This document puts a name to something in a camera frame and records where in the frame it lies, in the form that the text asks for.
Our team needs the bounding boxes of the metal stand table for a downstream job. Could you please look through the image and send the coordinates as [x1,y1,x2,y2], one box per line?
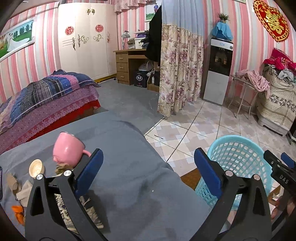
[227,75,258,119]

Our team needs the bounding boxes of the grey table cloth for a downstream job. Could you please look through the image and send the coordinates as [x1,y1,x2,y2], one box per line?
[1,111,211,240]

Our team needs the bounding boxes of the floral curtain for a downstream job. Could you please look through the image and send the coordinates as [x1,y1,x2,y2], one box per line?
[158,25,204,118]

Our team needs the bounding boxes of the person hand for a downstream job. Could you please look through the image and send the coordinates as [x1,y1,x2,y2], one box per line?
[271,196,295,220]

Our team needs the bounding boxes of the striped plaid blanket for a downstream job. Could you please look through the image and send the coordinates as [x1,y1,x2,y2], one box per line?
[1,69,100,133]

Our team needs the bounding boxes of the red heart wall decoration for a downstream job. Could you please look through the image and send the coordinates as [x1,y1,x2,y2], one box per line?
[253,1,290,42]

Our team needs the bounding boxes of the patterned snack bag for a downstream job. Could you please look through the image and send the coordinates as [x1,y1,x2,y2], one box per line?
[55,194,104,235]

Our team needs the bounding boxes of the blue cloth covered pot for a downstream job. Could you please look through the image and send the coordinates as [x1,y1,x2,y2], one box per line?
[212,13,233,41]

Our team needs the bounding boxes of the pink window valance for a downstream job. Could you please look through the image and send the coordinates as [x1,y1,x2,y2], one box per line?
[114,0,156,13]

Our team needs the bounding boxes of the light blue plastic basket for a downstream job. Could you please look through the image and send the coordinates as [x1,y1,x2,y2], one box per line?
[207,135,273,194]

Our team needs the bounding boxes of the small cream bowl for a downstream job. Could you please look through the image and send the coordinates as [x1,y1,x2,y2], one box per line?
[29,159,45,179]

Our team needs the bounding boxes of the small framed photo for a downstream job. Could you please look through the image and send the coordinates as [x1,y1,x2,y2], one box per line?
[145,0,162,22]

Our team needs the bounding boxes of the orange plastic lid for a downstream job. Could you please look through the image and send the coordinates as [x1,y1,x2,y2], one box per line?
[11,205,25,226]

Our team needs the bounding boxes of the black hanging coat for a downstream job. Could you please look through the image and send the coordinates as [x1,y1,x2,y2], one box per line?
[145,6,162,62]

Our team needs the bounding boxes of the black box under desk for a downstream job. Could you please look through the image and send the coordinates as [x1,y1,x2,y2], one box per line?
[134,70,149,88]

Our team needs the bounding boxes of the white water dispenser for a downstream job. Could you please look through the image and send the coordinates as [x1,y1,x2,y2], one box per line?
[204,38,233,105]

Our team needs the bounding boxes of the red clothes pile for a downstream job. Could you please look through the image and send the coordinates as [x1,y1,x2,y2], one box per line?
[263,48,296,74]

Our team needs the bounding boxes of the framed wedding photo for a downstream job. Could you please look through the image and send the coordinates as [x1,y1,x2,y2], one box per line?
[0,18,36,61]

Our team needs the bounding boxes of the grey cloth rag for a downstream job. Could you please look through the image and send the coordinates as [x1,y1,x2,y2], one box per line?
[16,180,33,207]

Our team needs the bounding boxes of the bed with purple cover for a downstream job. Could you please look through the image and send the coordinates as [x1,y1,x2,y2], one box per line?
[1,85,100,153]

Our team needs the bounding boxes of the brown paper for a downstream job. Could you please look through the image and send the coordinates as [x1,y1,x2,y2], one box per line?
[55,163,74,175]

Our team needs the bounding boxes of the white wardrobe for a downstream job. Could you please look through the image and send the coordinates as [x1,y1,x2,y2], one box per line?
[58,3,118,80]

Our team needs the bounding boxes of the desk lamp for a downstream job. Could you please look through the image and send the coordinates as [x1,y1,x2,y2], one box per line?
[121,31,130,50]

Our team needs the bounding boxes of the cardboard tube roll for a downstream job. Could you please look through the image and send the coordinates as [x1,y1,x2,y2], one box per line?
[6,173,21,196]

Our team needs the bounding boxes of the cloth covered furniture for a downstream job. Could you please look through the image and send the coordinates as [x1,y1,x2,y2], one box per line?
[256,65,295,136]

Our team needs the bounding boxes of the wooden desk with drawers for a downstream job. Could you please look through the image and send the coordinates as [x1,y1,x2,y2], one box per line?
[113,49,159,92]

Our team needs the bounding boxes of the pink piggy mug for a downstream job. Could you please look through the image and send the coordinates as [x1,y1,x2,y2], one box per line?
[53,132,91,167]

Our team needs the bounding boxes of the pink clothes on stand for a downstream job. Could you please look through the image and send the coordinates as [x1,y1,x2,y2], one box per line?
[235,69,271,99]

